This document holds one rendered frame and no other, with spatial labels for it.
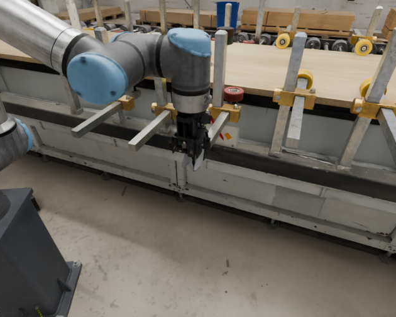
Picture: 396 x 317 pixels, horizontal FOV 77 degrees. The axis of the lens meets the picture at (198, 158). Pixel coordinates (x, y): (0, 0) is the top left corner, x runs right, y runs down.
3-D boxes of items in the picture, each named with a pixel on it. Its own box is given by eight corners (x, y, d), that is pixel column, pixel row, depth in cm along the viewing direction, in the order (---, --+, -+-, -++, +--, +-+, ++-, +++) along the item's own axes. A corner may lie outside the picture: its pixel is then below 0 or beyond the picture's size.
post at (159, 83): (167, 145, 119) (157, 34, 90) (160, 143, 120) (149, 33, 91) (170, 141, 121) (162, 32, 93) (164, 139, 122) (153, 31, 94)
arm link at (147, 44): (95, 37, 51) (153, 41, 48) (124, 27, 59) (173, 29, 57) (106, 83, 56) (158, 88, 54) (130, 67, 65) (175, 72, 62)
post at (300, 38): (276, 163, 102) (307, 34, 74) (268, 161, 103) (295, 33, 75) (278, 158, 105) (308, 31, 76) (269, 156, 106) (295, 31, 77)
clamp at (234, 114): (237, 123, 98) (238, 111, 95) (204, 117, 102) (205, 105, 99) (240, 117, 102) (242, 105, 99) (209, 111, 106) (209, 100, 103)
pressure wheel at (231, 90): (238, 120, 105) (241, 94, 98) (220, 117, 107) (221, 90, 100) (242, 112, 111) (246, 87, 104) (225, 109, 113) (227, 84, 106)
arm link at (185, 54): (173, 25, 56) (217, 27, 54) (176, 80, 64) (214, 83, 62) (156, 33, 49) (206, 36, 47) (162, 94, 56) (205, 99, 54)
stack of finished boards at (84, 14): (121, 12, 858) (121, 6, 848) (66, 23, 680) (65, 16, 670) (103, 11, 882) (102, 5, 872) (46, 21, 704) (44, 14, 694)
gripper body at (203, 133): (171, 155, 66) (168, 113, 59) (184, 138, 73) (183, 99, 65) (198, 161, 64) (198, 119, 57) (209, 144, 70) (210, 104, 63)
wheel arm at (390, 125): (413, 172, 57) (422, 160, 55) (395, 169, 58) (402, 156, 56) (376, 92, 94) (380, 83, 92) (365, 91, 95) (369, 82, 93)
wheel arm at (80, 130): (80, 140, 95) (77, 130, 92) (73, 138, 96) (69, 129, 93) (141, 97, 127) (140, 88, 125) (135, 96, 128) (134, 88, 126)
